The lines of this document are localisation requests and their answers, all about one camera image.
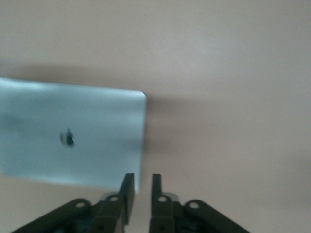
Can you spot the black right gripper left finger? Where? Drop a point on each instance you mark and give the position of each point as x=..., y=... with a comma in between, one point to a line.
x=109, y=213

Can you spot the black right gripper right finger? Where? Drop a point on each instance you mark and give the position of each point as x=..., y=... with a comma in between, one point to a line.
x=165, y=216

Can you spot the silver grey laptop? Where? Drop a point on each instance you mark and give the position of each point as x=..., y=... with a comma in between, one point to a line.
x=85, y=116

